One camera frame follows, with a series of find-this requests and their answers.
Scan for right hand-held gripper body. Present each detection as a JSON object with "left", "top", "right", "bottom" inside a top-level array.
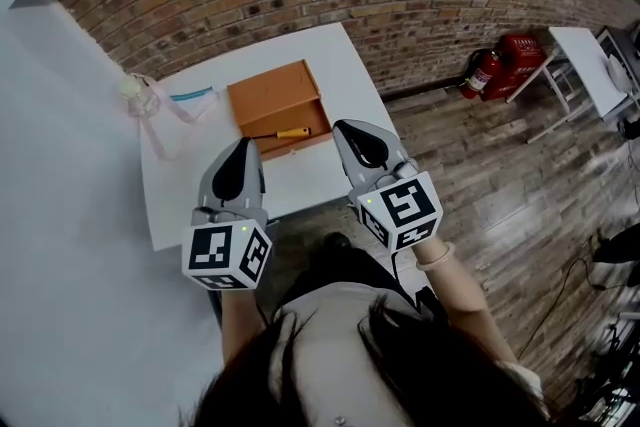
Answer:
[{"left": 332, "top": 118, "right": 444, "bottom": 257}]

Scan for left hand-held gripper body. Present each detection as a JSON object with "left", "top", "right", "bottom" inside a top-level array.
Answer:
[{"left": 181, "top": 137, "right": 274, "bottom": 291}]

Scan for yellow-handled screwdriver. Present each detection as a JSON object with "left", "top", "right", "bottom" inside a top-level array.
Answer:
[{"left": 243, "top": 127, "right": 312, "bottom": 140}]

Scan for orange wooden container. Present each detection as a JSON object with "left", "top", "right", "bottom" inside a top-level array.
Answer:
[{"left": 227, "top": 59, "right": 334, "bottom": 162}]

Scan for person's right forearm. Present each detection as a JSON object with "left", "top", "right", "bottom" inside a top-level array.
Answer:
[{"left": 413, "top": 234, "right": 519, "bottom": 366}]

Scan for person's left forearm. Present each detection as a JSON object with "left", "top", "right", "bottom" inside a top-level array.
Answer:
[{"left": 219, "top": 287, "right": 267, "bottom": 369}]

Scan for person's black shoe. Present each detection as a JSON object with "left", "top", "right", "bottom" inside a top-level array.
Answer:
[{"left": 323, "top": 232, "right": 352, "bottom": 252}]

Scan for person's black trousers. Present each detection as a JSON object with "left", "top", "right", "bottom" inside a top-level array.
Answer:
[{"left": 279, "top": 242, "right": 439, "bottom": 316}]

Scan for clear bag with blue zip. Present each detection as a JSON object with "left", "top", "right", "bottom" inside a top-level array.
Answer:
[{"left": 168, "top": 86, "right": 217, "bottom": 122}]

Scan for red fire extinguisher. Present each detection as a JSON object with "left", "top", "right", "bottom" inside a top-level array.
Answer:
[{"left": 459, "top": 49, "right": 503, "bottom": 101}]

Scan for white flower with pink ribbon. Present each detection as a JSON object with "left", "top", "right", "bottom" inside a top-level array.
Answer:
[{"left": 119, "top": 72, "right": 221, "bottom": 162}]

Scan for person's beige shirt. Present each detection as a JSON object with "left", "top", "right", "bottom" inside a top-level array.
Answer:
[{"left": 272, "top": 282, "right": 547, "bottom": 427}]

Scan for red fire extinguisher cabinet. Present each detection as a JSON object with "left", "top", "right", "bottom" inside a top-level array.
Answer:
[{"left": 481, "top": 33, "right": 547, "bottom": 103}]

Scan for black equipment stand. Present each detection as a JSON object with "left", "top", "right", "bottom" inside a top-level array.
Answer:
[{"left": 591, "top": 223, "right": 640, "bottom": 290}]

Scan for white table with metal legs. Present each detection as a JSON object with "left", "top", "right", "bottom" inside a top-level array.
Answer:
[{"left": 504, "top": 25, "right": 637, "bottom": 145}]

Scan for white chair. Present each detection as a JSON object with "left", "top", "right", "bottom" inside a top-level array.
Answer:
[{"left": 596, "top": 27, "right": 640, "bottom": 126}]

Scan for black tripod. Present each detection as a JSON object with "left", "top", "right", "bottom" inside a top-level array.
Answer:
[{"left": 574, "top": 309, "right": 640, "bottom": 427}]

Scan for pale bead bracelet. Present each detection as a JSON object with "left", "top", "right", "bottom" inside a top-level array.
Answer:
[{"left": 416, "top": 242, "right": 458, "bottom": 273}]

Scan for black floor cable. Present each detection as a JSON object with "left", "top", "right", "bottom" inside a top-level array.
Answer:
[{"left": 516, "top": 255, "right": 601, "bottom": 362}]

